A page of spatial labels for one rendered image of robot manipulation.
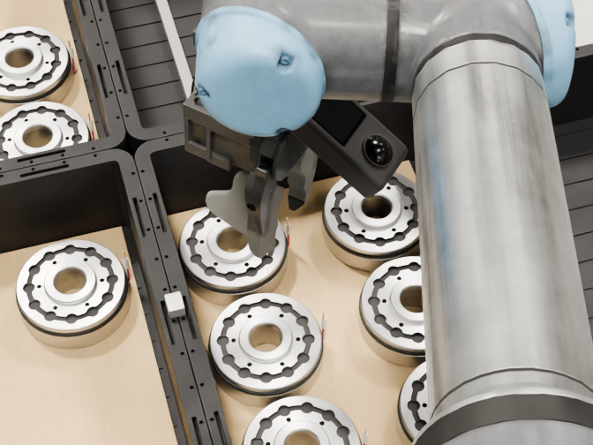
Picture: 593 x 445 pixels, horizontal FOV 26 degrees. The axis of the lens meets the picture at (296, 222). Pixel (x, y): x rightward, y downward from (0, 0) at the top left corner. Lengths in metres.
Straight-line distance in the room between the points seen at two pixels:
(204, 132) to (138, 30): 0.49
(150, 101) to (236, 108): 0.64
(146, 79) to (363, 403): 0.45
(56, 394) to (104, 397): 0.04
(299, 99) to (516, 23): 0.13
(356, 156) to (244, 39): 0.22
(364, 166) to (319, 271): 0.33
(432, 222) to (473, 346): 0.09
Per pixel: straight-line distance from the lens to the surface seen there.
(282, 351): 1.15
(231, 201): 1.01
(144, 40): 1.44
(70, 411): 1.18
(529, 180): 0.63
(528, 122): 0.67
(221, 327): 1.17
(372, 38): 0.74
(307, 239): 1.26
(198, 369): 1.07
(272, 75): 0.72
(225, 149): 0.98
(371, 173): 0.92
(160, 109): 1.37
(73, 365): 1.20
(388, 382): 1.18
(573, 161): 1.35
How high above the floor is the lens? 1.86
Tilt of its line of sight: 54 degrees down
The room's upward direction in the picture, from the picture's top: straight up
